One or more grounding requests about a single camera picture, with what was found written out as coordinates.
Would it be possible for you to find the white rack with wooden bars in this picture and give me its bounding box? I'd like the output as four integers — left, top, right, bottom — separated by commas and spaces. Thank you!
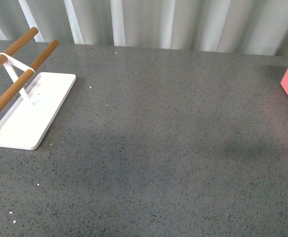
0, 27, 76, 150

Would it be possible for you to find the white pleated curtain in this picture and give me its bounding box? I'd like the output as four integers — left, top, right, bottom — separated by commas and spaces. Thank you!
0, 0, 288, 56

